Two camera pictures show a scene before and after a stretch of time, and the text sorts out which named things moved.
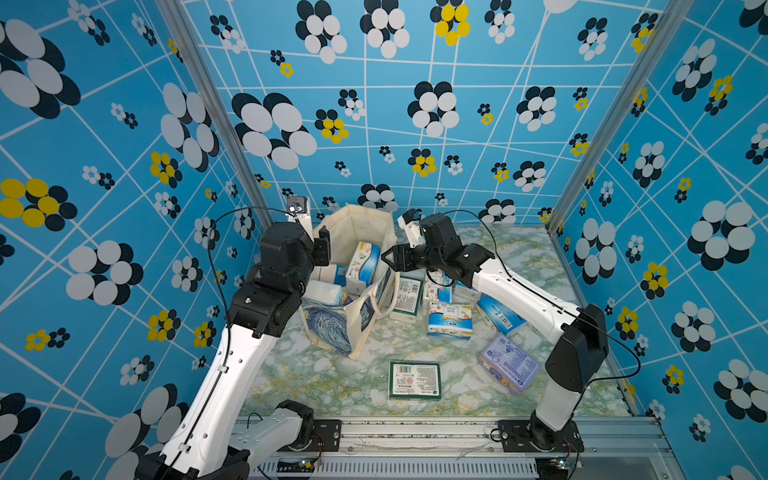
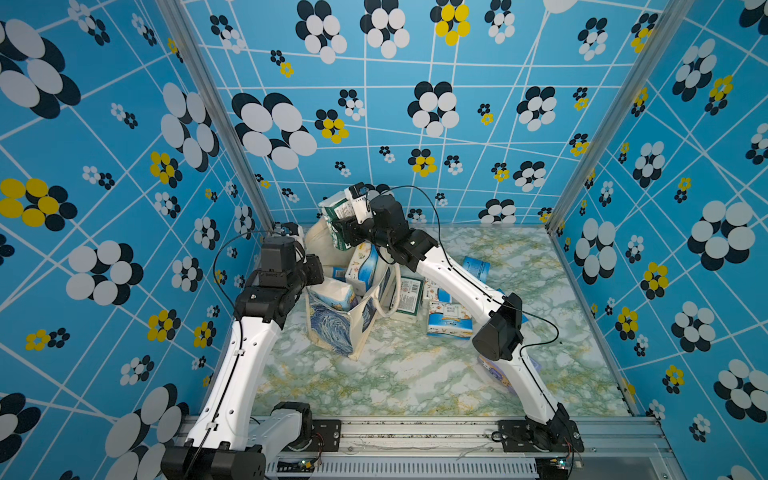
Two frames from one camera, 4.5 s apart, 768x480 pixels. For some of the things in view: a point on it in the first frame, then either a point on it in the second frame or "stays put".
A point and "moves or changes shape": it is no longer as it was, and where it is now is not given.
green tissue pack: [415, 380] to [335, 208]
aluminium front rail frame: [613, 448] stays put
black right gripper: [402, 255] to [352, 232]
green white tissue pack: [408, 295] stays put
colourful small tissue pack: [451, 320] stays put
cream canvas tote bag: [343, 329] moves or changes shape
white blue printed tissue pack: [438, 286] stays put
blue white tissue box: [363, 267] stays put
